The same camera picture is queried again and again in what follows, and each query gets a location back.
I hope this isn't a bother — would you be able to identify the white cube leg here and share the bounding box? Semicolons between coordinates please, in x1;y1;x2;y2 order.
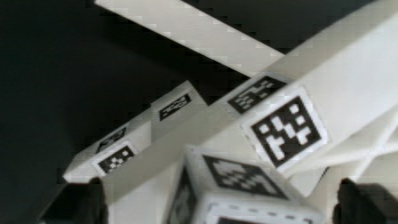
162;145;323;224

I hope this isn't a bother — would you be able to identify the white chair leg block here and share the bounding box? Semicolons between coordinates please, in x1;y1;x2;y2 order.
64;81;208;183

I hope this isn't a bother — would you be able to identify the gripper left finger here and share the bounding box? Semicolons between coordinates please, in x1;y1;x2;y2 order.
39;178;108;224

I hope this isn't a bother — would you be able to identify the white front fence wall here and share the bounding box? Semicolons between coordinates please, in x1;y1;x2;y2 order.
94;0;284;76

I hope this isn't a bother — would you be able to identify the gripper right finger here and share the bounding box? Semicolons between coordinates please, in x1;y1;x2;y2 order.
332;178;398;224

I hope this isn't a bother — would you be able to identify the white chair back frame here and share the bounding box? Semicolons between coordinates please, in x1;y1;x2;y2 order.
105;0;398;224

